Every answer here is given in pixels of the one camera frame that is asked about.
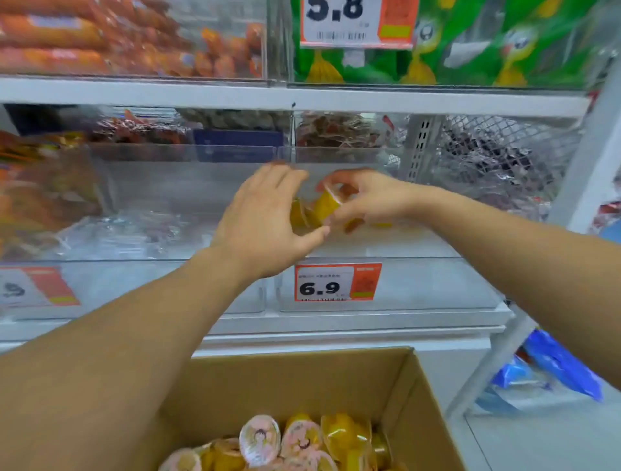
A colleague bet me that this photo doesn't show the pile of silver foil packets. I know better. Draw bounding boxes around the pile of silver foil packets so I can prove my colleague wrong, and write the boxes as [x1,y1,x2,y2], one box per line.
[441,118,578,214]

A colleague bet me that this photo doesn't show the person's right forearm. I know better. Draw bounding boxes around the person's right forearm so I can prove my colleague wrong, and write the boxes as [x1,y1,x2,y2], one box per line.
[419,186,621,391]

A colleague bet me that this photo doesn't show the orange white price tag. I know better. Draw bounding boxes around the orange white price tag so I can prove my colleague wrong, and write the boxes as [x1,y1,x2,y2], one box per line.
[300,0,420,50]
[0,265,81,309]
[294,262,383,303]

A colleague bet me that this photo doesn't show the person's left hand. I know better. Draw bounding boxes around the person's left hand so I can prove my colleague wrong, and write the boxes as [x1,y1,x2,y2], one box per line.
[207,162,331,288]

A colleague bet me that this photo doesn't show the yellow jelly cup pink lid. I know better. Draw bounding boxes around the yellow jelly cup pink lid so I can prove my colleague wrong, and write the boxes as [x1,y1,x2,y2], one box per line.
[310,184,358,226]

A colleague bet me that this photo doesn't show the green sausage packet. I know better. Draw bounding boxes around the green sausage packet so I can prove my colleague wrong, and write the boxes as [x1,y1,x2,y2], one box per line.
[490,0,602,89]
[400,0,501,87]
[290,0,413,84]

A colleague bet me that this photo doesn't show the brown cardboard box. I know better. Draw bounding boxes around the brown cardboard box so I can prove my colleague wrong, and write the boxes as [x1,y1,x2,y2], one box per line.
[124,346,466,471]

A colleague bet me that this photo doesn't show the crumpled clear plastic bag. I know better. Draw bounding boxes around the crumpled clear plastic bag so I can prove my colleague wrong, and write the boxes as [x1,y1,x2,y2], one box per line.
[53,211,217,263]

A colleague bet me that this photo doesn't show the cluster of yellow jelly cups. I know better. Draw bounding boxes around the cluster of yellow jelly cups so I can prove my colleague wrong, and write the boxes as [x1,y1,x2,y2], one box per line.
[289,196,395,235]

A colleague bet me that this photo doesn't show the person's left forearm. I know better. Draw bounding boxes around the person's left forearm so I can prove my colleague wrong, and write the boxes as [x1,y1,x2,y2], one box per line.
[0,245,256,471]

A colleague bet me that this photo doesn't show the pile of yellow jelly cups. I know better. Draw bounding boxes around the pile of yellow jelly cups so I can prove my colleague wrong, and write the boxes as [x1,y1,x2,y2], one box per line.
[157,412,408,471]

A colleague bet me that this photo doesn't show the pile of brown sachets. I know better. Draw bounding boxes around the pile of brown sachets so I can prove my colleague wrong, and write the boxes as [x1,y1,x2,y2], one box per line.
[296,112,397,149]

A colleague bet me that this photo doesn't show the pile of red snack packets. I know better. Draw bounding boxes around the pile of red snack packets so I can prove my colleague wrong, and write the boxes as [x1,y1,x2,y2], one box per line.
[89,109,195,146]

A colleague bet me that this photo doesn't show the dark blue card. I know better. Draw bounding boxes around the dark blue card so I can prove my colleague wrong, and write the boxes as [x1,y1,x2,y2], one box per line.
[193,128,285,164]

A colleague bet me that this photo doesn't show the person's right hand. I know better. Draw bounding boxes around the person's right hand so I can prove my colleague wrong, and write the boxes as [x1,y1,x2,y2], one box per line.
[315,168,441,228]

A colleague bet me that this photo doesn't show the pile of orange snack packets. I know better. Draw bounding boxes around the pile of orange snack packets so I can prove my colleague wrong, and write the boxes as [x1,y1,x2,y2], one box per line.
[0,131,107,263]

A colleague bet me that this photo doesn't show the blue snack bags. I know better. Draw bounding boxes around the blue snack bags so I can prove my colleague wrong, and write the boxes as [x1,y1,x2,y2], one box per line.
[490,329,605,404]

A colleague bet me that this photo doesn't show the white wire mesh panel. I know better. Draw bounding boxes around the white wire mesh panel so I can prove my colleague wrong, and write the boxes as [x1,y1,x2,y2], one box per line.
[387,114,583,222]

